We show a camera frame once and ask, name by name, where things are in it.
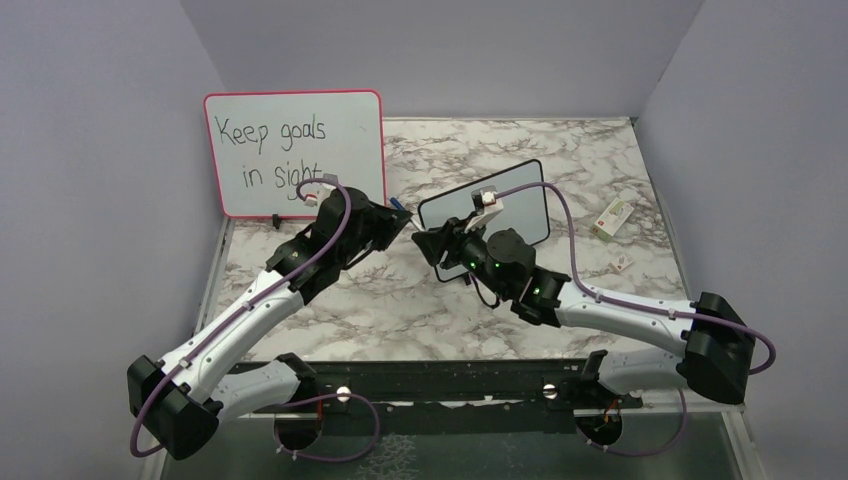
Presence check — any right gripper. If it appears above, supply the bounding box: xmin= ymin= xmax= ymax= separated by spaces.
xmin=412 ymin=211 xmax=510 ymax=300

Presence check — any white whiteboard marker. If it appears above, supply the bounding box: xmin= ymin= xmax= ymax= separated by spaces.
xmin=389 ymin=196 xmax=425 ymax=233

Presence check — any black framed whiteboard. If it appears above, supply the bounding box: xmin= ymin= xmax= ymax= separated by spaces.
xmin=418 ymin=159 xmax=550 ymax=293

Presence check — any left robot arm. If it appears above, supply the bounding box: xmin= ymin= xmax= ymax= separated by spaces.
xmin=127 ymin=179 xmax=411 ymax=460

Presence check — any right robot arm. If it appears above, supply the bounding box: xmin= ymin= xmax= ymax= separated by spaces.
xmin=412 ymin=219 xmax=755 ymax=407

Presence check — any pink framed whiteboard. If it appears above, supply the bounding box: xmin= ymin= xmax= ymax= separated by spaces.
xmin=203 ymin=89 xmax=388 ymax=219

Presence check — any white green eraser box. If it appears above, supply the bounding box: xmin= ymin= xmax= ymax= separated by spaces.
xmin=590 ymin=197 xmax=634 ymax=242

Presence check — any small white card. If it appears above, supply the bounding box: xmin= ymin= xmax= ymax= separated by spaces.
xmin=609 ymin=253 xmax=634 ymax=272

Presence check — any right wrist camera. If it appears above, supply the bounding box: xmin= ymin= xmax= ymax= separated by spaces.
xmin=464 ymin=186 xmax=504 ymax=233

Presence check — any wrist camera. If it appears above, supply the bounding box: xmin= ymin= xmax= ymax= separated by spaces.
xmin=464 ymin=186 xmax=504 ymax=233
xmin=304 ymin=174 xmax=338 ymax=207

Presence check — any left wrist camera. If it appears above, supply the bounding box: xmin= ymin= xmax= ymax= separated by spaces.
xmin=304 ymin=174 xmax=338 ymax=207

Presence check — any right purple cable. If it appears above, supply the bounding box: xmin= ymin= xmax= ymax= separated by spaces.
xmin=493 ymin=181 xmax=778 ymax=458

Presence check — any purple cable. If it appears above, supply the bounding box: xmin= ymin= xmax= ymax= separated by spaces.
xmin=129 ymin=177 xmax=382 ymax=464
xmin=493 ymin=181 xmax=778 ymax=458

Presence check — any black metal base rail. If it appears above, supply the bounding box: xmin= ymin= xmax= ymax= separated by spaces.
xmin=199 ymin=350 xmax=641 ymax=433

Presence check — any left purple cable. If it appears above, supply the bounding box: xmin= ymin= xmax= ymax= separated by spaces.
xmin=129 ymin=177 xmax=382 ymax=464

